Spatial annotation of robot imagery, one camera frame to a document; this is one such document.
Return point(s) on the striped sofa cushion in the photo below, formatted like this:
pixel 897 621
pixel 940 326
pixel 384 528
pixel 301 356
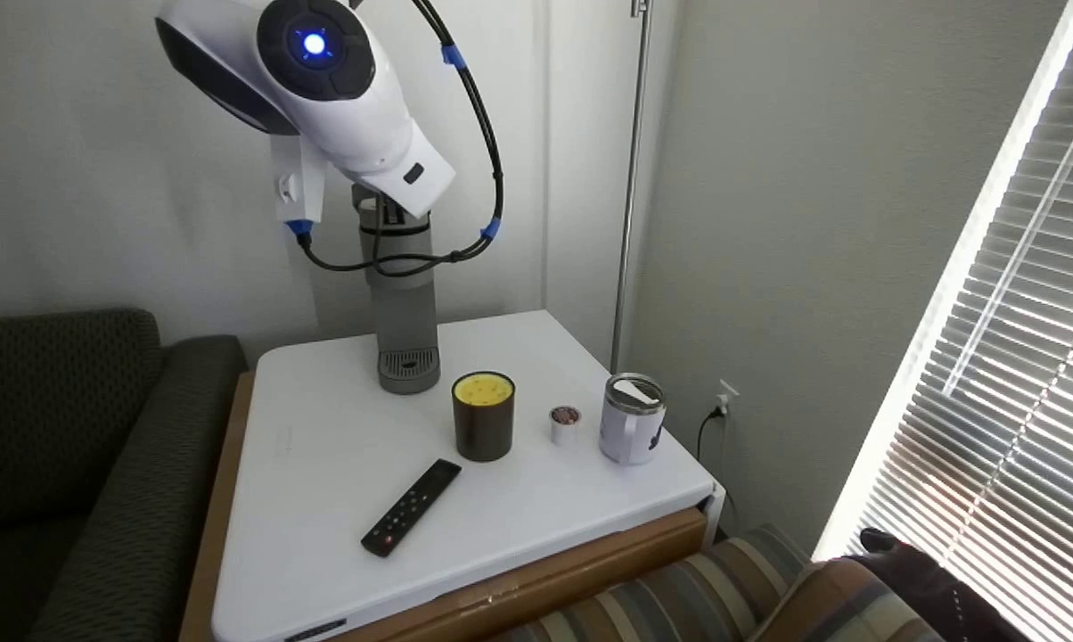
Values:
pixel 832 607

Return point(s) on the dark grey sofa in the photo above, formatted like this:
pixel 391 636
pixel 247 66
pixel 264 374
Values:
pixel 72 476

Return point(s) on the white wall outlet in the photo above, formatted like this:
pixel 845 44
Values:
pixel 728 396

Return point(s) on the thin metal pole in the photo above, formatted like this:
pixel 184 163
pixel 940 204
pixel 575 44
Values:
pixel 628 181

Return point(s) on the striped sofa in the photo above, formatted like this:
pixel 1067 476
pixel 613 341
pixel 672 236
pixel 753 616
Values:
pixel 653 599

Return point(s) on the small coffee pod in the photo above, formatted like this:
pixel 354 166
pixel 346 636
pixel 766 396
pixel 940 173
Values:
pixel 564 426

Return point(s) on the white window blinds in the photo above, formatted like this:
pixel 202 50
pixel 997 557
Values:
pixel 1010 395

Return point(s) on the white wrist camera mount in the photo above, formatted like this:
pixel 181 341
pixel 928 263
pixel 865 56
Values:
pixel 296 183

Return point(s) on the dark candle jar yellow wax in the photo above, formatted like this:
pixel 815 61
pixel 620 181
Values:
pixel 484 422

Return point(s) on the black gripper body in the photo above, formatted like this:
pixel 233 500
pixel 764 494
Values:
pixel 375 204

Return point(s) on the black remote control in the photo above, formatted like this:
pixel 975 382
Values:
pixel 410 509

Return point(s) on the dark brown cloth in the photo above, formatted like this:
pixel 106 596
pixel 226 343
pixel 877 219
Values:
pixel 940 594

